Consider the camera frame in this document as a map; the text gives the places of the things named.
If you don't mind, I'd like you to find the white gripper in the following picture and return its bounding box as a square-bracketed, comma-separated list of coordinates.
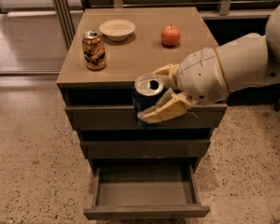
[137, 48, 229, 124]

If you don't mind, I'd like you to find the blue pepsi can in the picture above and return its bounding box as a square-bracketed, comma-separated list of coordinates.
[133, 74, 167, 129]

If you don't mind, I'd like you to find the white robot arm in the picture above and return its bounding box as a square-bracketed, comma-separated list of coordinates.
[137, 5, 280, 124]

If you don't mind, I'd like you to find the gold patterned drink can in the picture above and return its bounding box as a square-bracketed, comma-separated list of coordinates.
[82, 30, 106, 70]

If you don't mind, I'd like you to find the grey drawer cabinet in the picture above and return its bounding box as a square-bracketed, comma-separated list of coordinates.
[55, 7, 239, 173]

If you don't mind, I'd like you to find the grey top drawer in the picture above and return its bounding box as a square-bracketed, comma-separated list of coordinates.
[65, 104, 227, 131]

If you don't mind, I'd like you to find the grey middle drawer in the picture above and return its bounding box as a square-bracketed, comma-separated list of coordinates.
[80, 139, 210, 159]

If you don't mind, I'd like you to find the grey open bottom drawer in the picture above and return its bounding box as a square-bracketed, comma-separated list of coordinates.
[84, 163, 210, 220]

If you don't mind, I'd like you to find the red apple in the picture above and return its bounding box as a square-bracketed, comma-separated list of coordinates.
[161, 24, 181, 47]

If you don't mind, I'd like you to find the white bowl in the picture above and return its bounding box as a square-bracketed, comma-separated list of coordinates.
[99, 20, 135, 41]

